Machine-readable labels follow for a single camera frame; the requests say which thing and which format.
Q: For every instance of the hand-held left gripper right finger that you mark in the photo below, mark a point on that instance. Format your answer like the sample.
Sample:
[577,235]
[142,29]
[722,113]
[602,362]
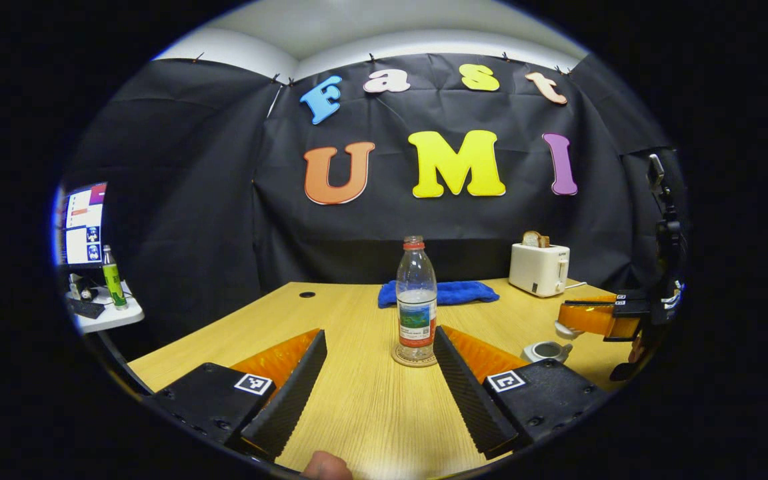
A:
[470,400]

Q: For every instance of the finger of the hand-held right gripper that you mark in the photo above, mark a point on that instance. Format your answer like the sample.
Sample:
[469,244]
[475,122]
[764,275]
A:
[590,316]

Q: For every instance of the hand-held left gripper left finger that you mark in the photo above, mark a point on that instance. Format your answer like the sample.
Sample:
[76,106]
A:
[290,403]

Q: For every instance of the white teacup lid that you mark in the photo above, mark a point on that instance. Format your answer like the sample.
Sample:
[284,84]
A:
[565,331]

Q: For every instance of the round cork coaster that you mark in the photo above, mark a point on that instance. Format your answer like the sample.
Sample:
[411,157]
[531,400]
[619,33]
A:
[428,363]

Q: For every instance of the white ceramic teacup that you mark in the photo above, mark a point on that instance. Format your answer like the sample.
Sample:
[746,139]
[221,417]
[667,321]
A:
[529,353]

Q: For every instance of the clear plastic water bottle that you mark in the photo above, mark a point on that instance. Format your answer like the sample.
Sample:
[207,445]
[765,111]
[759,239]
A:
[416,293]

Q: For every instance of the green bottle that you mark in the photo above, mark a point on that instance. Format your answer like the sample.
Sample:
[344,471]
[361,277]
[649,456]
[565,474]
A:
[114,283]

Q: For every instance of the white toaster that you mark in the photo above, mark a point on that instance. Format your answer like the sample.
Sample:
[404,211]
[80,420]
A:
[534,270]

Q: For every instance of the blue towel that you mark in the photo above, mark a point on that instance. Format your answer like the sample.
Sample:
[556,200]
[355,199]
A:
[464,293]

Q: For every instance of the black tripod stand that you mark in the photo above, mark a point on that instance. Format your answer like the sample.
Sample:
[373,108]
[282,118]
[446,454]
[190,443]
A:
[669,233]

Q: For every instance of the white side table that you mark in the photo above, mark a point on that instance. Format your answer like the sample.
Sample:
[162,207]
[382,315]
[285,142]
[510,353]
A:
[114,318]

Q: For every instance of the black device on side table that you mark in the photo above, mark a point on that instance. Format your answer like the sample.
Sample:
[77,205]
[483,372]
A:
[87,308]

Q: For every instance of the computer monitor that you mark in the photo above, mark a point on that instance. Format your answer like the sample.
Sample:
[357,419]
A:
[84,223]

